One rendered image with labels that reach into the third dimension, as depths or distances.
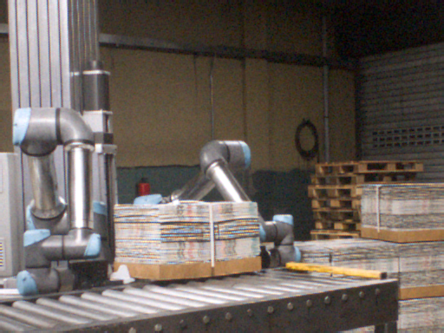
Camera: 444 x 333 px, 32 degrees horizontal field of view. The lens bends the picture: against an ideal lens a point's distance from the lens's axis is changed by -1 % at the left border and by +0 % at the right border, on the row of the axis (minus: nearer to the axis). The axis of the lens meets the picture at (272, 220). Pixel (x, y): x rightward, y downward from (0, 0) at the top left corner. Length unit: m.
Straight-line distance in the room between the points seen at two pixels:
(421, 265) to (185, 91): 7.72
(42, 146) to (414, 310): 1.60
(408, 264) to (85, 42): 1.54
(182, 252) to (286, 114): 9.38
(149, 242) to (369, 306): 0.68
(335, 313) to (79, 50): 1.51
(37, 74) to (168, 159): 7.42
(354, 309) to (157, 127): 8.32
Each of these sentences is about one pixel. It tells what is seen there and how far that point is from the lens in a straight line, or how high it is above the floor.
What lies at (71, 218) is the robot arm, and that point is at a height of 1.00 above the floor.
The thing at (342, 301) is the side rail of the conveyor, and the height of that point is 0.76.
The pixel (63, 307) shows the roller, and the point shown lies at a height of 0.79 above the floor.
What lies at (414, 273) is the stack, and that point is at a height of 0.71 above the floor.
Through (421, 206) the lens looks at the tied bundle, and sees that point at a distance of 3.17.
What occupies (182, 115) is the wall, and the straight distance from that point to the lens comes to 10.53.
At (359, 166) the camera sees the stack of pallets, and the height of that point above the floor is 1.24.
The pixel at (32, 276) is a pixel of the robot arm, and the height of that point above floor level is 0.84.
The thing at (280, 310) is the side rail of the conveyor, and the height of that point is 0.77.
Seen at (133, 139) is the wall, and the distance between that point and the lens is 10.12.
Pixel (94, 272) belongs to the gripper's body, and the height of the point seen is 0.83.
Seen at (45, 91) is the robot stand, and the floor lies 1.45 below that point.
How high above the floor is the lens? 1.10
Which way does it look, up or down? 3 degrees down
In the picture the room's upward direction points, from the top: 2 degrees counter-clockwise
